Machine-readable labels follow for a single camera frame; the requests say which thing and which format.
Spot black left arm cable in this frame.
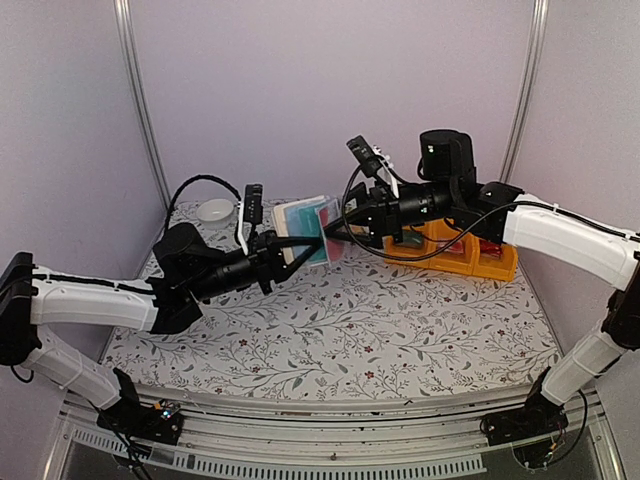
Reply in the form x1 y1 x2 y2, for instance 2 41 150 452
167 174 244 221

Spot aluminium frame post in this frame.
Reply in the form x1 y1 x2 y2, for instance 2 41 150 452
113 0 171 210
500 0 549 183

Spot yellow bin left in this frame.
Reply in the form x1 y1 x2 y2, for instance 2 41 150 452
384 224 437 268

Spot pink red item in bin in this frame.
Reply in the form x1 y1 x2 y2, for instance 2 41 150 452
438 239 465 255

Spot aluminium frame post left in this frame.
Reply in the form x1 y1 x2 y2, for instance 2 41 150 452
113 0 171 210

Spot yellow bin middle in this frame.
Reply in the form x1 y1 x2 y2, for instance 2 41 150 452
428 220 477 275

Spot small white bowl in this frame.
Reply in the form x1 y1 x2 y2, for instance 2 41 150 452
196 199 235 225

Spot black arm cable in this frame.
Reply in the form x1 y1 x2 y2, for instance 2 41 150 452
167 174 244 221
341 164 521 261

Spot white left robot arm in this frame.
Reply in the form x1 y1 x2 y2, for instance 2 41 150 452
1 223 322 410

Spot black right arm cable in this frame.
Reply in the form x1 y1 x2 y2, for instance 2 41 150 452
341 164 521 261

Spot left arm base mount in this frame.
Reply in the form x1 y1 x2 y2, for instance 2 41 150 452
97 368 184 446

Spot pink red circle card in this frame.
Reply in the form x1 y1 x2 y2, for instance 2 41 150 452
316 200 346 264

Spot aluminium front rail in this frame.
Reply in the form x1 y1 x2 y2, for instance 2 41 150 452
44 387 626 479

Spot red cards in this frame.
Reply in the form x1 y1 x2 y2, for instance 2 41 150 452
479 239 503 258

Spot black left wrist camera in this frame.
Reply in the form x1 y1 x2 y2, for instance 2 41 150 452
235 183 263 255

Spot green item in bin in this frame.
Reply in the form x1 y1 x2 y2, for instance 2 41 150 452
398 231 425 250

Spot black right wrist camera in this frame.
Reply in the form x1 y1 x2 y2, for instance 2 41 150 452
346 135 400 198

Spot aluminium frame post right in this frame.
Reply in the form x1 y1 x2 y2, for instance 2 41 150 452
500 0 549 183

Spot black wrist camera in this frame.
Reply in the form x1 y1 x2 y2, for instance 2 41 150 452
235 183 263 255
346 135 400 198

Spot teal green credit card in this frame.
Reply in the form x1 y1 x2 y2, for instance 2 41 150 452
283 196 329 266

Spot floral patterned table mat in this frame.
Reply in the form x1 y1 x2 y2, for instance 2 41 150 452
102 197 561 401

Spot yellow bin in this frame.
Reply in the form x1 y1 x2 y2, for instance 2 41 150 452
471 237 518 282
428 220 477 275
384 224 437 268

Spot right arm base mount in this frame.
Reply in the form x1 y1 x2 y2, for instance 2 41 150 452
480 385 569 446

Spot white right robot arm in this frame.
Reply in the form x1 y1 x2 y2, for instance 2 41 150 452
324 129 639 407

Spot yellow bin right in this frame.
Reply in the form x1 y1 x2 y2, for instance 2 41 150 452
471 237 518 282

